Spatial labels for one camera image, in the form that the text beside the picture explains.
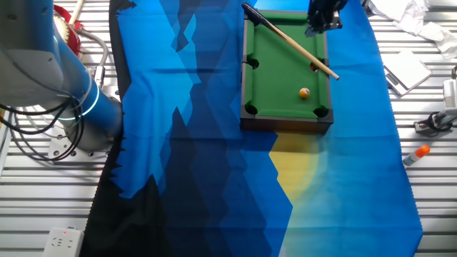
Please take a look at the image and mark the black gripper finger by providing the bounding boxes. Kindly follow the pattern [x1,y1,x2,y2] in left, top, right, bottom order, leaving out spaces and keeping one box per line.
[323,11,343,32]
[304,23,321,39]

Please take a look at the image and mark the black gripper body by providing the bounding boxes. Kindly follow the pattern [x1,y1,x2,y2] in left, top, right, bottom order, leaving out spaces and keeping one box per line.
[307,0,349,26]

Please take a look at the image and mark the wooden pool cue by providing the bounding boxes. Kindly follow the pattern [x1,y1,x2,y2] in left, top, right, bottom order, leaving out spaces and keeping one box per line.
[241,2,341,81]

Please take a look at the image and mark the mini green pool table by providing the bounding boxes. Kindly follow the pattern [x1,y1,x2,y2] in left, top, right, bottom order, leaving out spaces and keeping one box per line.
[239,9,335,136]

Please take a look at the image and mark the crumpled white paper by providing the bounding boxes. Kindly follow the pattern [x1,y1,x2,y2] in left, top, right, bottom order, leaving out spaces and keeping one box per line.
[367,0,457,60]

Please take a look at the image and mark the white digital scale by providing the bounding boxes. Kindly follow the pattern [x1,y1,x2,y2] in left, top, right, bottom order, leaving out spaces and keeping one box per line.
[382,49,433,96]

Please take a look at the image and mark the blue mountain print cloth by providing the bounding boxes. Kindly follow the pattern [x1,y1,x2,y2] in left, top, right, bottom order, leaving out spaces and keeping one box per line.
[80,0,425,257]

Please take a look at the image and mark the wooden drumstick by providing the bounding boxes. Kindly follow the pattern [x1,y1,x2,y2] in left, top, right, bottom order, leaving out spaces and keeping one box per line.
[69,0,86,25]

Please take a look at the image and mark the white power strip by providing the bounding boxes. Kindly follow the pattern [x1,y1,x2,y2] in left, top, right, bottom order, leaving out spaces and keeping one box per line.
[42,226,86,257]

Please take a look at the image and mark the silver ribbed camera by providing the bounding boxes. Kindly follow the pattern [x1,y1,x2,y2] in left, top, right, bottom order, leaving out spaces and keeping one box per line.
[442,78,457,116]

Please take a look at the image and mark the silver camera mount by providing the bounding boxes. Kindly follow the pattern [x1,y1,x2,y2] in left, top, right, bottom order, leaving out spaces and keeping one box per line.
[413,108,457,136]

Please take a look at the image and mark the grey hose with connector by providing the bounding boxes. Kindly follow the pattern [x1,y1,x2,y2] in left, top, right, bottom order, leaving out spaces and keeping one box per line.
[76,26,110,90]

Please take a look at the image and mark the black base cable bundle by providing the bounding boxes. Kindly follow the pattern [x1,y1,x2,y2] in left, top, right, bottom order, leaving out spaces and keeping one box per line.
[0,101,86,162]

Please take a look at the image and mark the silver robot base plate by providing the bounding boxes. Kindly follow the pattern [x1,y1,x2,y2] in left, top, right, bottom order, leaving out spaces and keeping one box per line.
[47,119,111,161]

